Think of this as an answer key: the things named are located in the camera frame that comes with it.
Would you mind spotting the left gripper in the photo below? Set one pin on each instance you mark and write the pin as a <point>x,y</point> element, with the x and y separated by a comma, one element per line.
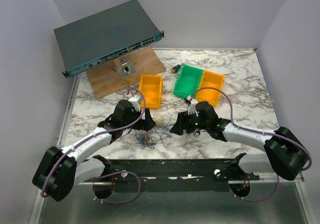
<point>148,123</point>

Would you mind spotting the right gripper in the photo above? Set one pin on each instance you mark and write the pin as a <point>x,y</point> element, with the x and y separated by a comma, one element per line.
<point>182,123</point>

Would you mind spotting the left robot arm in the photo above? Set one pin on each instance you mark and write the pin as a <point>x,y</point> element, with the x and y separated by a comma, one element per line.
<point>61,169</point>

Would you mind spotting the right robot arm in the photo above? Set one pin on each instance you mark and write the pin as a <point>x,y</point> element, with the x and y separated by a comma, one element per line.
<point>281,152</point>

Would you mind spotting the ratcheting combination wrench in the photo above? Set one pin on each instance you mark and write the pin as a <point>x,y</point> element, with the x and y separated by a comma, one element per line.
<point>197,133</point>

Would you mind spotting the left yellow plastic bin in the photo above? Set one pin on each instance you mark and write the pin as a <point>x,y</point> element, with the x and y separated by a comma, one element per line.
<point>151,87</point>

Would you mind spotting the yellow plastic bin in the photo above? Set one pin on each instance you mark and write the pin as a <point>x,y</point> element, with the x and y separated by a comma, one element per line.
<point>210,79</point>
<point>151,87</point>

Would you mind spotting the right yellow plastic bin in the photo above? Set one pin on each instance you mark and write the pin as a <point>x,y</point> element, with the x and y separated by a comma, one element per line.
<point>210,79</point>

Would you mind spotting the green plastic bin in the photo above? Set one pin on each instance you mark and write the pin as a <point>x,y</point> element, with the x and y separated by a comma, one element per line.
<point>188,81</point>

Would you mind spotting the plywood board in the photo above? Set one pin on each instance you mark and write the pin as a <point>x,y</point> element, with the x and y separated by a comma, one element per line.
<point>105,80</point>

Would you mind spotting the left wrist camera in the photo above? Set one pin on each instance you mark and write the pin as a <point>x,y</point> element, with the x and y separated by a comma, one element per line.
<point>137,102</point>

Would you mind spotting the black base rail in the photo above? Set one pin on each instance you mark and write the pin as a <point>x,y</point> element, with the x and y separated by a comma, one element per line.
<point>171,175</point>

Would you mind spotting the metal bracket stand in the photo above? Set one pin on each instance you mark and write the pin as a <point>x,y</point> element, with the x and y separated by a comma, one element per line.
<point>124,68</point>

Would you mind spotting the grey network switch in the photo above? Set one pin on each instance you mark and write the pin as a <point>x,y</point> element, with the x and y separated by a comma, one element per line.
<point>105,36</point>

